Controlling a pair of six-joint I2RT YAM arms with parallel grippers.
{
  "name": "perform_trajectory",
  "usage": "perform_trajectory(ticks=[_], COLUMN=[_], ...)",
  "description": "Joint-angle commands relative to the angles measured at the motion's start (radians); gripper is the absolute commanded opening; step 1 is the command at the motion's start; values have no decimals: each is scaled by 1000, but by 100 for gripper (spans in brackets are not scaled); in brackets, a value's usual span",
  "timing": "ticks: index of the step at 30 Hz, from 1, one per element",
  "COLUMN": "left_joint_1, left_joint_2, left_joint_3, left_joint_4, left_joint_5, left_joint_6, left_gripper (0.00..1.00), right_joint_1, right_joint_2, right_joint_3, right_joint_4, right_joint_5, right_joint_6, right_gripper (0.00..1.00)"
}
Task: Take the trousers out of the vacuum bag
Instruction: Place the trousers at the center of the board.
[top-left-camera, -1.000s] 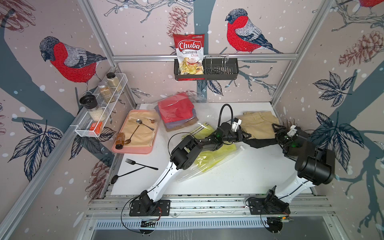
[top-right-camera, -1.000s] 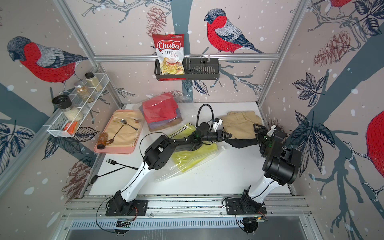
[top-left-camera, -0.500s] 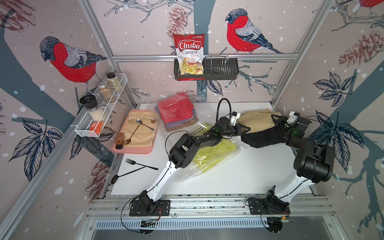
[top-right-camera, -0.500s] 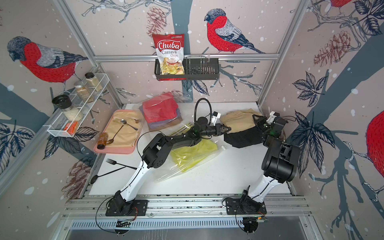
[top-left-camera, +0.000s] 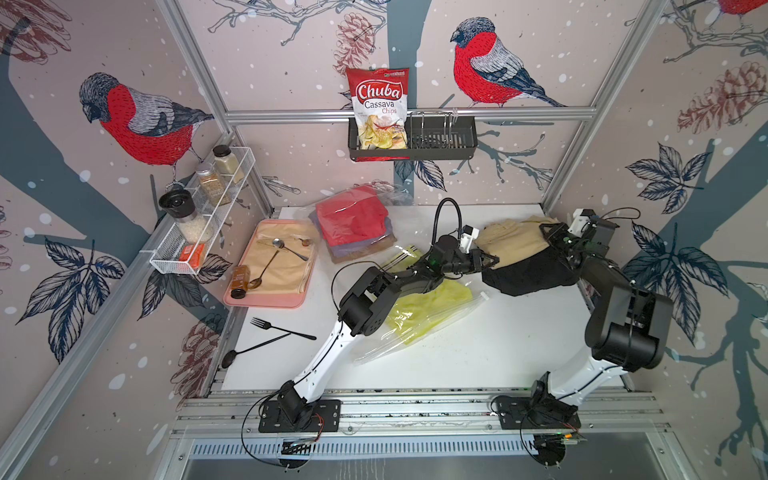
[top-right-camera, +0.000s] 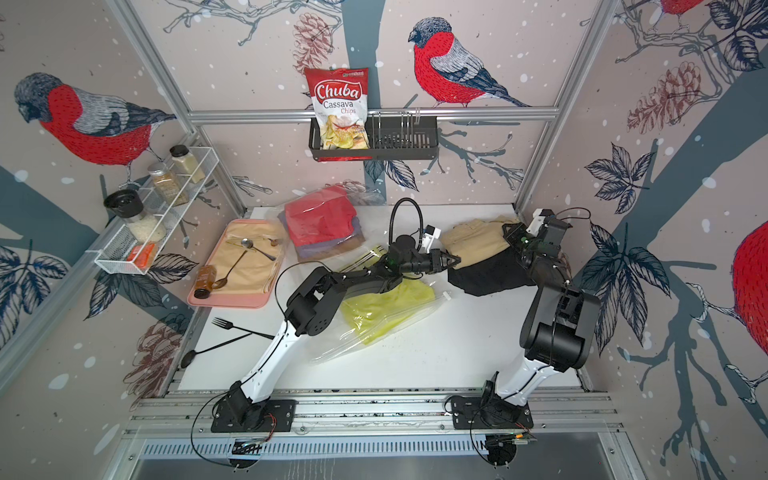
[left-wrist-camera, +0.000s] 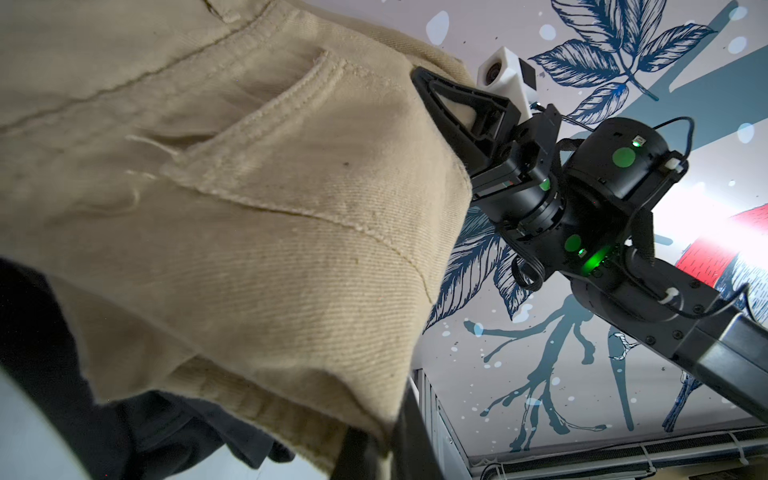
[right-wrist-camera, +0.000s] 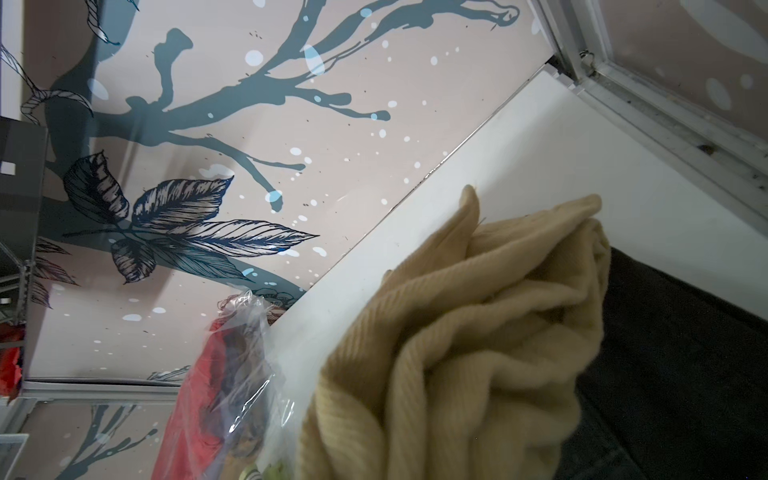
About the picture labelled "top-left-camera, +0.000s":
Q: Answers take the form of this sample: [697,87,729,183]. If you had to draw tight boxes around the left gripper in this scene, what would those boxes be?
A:
[440,250,498,276]

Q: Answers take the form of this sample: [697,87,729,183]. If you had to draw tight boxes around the black trousers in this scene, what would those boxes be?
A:
[482,247,579,297]

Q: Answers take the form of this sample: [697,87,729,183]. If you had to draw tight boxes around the tan garment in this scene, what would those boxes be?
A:
[475,216,558,269]

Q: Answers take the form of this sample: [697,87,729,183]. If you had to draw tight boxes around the clear plastic vacuum bag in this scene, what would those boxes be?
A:
[302,184,497,364]

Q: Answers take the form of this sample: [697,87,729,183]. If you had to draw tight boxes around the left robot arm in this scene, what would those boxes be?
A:
[275,235,499,430]

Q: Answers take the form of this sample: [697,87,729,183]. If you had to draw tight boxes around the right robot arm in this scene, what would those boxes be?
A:
[532,209,673,409]

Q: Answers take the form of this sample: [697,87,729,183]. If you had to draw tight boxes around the Chuba cassava chips bag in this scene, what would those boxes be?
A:
[346,68,409,150]

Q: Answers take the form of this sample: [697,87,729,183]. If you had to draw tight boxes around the yellow green garment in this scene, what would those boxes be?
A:
[378,279,484,349]

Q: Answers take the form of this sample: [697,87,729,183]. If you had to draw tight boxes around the red folded garment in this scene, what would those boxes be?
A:
[314,185,392,247]

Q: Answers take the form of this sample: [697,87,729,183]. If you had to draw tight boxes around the tan cloth on tray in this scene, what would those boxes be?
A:
[240,220,319,296]

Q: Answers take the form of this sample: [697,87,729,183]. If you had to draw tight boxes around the metal spoon on tray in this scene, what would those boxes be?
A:
[271,237,310,262]

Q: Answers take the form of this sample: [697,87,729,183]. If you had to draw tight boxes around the pink tray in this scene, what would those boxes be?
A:
[224,219,320,309]

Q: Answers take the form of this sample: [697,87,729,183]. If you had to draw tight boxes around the brown spoon on tray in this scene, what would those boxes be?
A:
[248,251,279,290]

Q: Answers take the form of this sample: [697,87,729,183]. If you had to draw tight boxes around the black plastic fork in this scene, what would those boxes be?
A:
[250,317,317,341]

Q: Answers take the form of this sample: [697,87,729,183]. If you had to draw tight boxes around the amber bottle on tray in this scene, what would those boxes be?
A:
[230,265,251,299]

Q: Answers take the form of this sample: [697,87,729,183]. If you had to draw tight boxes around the black plastic spoon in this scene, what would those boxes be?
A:
[221,333,290,369]

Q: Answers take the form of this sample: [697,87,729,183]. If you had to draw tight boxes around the spice jar rear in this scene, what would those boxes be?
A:
[212,145,245,183]

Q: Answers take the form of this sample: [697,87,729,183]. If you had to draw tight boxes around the spice jar middle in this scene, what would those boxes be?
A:
[196,163,230,206]

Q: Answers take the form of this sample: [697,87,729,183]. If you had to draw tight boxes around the small orange box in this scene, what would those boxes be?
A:
[178,243,206,270]

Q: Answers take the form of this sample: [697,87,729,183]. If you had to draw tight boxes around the black lid spice jar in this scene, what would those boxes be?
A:
[158,189,213,244]

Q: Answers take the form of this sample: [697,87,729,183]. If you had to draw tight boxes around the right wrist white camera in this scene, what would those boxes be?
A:
[568,208,595,238]

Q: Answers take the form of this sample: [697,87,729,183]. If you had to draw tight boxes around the black wire basket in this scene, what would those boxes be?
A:
[347,114,478,162]

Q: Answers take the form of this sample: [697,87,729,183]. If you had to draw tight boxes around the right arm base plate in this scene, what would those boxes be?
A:
[491,395,581,430]

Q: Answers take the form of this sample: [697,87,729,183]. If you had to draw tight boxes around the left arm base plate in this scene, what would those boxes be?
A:
[258,400,342,433]

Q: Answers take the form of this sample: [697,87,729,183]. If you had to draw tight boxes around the white wire shelf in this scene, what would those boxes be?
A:
[150,146,260,276]

